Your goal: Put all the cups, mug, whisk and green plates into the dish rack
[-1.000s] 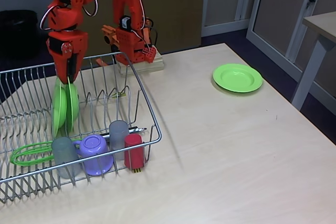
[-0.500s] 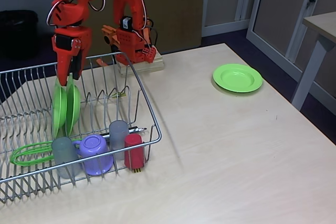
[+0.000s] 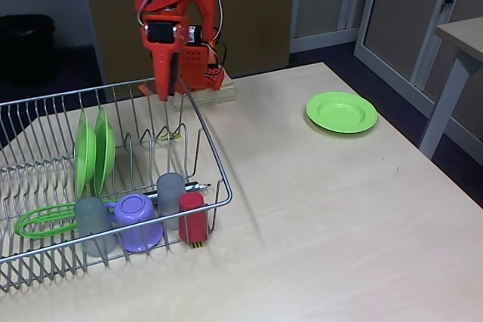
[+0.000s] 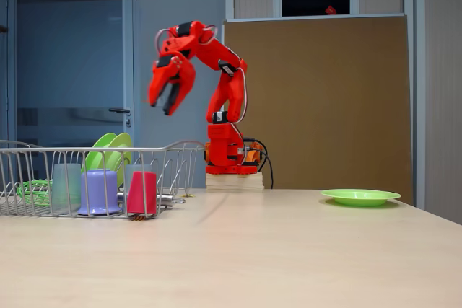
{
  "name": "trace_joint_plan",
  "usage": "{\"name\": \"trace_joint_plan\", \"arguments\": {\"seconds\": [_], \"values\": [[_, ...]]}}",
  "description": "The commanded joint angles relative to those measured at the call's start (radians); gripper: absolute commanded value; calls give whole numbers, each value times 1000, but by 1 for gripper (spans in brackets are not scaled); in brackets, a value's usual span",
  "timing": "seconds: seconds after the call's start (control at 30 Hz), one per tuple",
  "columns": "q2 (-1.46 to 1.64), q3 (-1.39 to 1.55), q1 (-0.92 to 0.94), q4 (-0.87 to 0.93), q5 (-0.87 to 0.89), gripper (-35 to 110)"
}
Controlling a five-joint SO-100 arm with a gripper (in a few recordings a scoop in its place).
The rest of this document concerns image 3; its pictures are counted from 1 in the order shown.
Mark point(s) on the green plastic plate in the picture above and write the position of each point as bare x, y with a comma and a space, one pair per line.
83, 160
341, 112
105, 148

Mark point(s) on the grey translucent plastic cup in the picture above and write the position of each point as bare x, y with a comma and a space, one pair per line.
170, 194
94, 224

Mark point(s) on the purple plastic mug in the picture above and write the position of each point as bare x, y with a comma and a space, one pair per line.
136, 220

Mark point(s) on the red plastic cup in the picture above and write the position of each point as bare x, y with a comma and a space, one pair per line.
192, 220

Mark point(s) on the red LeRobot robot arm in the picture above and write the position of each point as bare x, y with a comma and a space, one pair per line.
203, 1

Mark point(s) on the orange table clamp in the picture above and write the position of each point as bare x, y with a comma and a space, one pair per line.
145, 89

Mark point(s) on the wooden base block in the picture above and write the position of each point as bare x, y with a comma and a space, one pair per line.
222, 94

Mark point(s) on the small yellow green tape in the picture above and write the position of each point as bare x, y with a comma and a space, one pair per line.
173, 135

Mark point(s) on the black trash bin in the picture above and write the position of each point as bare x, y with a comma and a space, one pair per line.
26, 50

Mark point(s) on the yellow black striped tape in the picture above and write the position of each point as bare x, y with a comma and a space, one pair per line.
197, 245

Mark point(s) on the grey framed sliding cabinet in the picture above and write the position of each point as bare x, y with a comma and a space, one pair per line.
396, 16

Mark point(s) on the black cabinet lock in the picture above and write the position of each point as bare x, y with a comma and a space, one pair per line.
447, 0

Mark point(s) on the beige side table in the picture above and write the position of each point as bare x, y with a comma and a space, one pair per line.
464, 31

